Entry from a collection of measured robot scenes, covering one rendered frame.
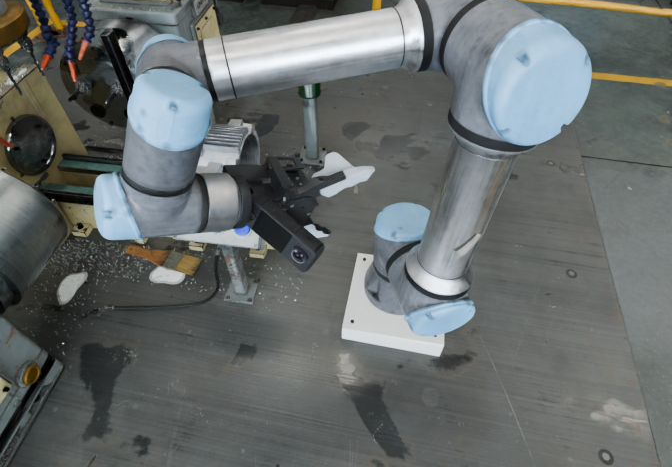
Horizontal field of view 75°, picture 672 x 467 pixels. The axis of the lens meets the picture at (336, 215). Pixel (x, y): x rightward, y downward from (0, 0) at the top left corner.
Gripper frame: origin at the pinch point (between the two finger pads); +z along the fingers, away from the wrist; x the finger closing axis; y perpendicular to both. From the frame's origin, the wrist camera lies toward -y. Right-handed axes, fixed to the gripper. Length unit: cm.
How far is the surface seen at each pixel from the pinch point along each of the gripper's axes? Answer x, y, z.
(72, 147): 55, 72, -26
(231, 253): 31.0, 14.3, -6.1
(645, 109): 5, 69, 298
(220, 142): 18.5, 34.6, -5.5
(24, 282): 44, 22, -41
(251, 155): 26.7, 39.5, 6.5
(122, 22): 25, 88, -14
